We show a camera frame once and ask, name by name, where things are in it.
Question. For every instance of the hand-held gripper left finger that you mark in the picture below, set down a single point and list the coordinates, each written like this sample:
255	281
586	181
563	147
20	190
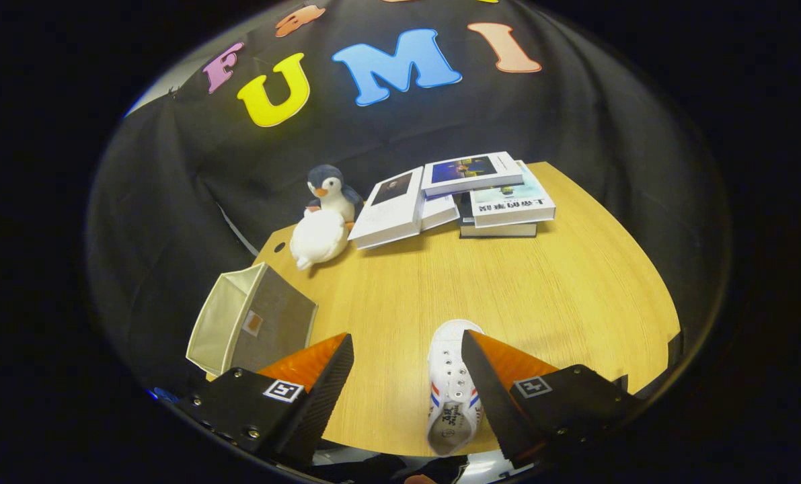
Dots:
319	403

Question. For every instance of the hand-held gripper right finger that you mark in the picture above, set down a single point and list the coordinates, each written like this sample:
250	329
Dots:
498	410

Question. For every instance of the white shoe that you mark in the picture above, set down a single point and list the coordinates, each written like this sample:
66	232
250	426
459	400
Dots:
450	376

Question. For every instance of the grey fabric storage box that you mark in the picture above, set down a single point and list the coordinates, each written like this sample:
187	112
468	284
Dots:
279	323

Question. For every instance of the blue and white packet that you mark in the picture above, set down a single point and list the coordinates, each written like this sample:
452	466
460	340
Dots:
163	395

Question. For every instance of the white plush toy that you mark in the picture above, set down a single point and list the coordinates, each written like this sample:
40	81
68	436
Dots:
319	238

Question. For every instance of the dark book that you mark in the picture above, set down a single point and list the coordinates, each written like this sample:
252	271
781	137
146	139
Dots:
498	231

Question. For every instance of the dark furniture piece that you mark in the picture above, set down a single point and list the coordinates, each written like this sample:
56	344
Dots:
676	349

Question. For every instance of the white book with portrait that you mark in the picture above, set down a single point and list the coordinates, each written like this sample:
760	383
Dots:
390	215

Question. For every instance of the book with pale teal cover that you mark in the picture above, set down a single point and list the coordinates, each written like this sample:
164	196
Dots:
514	205

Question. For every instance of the plain white book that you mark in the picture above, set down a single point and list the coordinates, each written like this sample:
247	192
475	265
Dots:
439	212

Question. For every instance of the navy penguin plush toy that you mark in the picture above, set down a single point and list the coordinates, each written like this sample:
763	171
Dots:
329	191

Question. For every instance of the book with blue cover picture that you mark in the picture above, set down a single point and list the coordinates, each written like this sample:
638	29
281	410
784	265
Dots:
471	175

